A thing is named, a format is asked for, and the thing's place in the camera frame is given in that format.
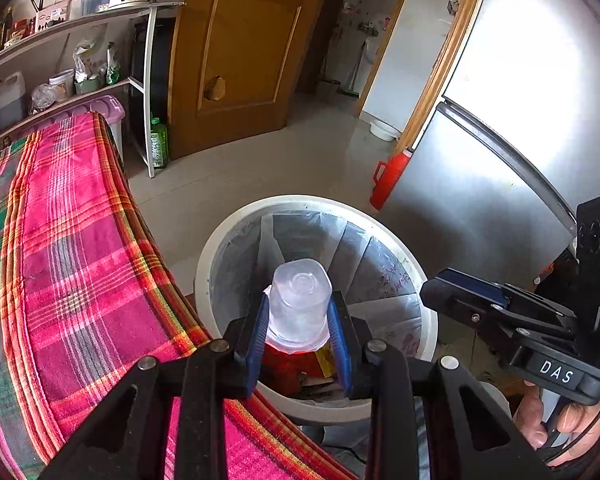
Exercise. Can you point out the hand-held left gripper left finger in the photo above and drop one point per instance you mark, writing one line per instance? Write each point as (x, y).
(260, 330)

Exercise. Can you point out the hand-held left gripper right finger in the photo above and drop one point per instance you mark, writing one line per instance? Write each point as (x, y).
(337, 340)

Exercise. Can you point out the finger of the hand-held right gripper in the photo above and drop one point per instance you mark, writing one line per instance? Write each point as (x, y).
(460, 305)
(480, 284)

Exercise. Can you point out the translucent red label bottle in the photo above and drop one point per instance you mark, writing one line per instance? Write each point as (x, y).
(300, 300)

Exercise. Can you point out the clear bin liner bag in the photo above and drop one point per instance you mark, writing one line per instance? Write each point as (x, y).
(375, 270)

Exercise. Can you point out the white round trash bin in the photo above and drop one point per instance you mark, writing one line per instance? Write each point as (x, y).
(215, 260)

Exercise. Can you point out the person's right hand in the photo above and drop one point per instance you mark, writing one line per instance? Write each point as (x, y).
(530, 415)

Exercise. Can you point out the red thermos flask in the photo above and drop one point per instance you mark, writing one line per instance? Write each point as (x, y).
(387, 180)

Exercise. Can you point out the silver refrigerator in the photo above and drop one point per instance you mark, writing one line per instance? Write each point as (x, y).
(505, 110)

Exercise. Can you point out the white basin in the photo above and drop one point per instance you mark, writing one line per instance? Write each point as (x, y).
(384, 131)

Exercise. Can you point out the pink plaid tablecloth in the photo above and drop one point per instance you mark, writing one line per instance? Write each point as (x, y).
(80, 260)

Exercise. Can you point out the green plastic bottle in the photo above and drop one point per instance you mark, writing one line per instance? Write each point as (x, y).
(159, 145)

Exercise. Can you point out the mop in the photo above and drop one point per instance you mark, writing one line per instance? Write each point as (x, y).
(351, 91)

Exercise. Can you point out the pink lidded storage bin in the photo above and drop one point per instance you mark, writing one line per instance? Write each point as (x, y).
(107, 115)

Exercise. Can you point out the white shelf rack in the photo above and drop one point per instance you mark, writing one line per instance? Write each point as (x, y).
(150, 85)

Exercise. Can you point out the wooden door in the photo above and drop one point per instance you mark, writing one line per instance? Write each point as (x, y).
(250, 60)

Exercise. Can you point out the green bowl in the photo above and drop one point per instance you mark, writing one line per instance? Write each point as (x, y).
(89, 86)

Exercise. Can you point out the green foil bag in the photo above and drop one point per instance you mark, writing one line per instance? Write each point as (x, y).
(112, 65)

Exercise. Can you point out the white lidded jar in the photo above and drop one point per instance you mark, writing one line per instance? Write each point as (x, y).
(61, 85)

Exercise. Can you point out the clear plastic food bag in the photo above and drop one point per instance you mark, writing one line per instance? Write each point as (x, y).
(42, 99)

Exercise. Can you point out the white and green bag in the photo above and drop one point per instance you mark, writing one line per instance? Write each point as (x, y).
(90, 60)

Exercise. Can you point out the translucent oil jug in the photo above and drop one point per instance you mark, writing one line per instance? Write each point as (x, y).
(9, 102)

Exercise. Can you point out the pink utensil box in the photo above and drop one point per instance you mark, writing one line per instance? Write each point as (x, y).
(52, 16)

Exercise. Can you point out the red seasoning packets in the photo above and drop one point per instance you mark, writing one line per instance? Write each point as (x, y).
(24, 29)

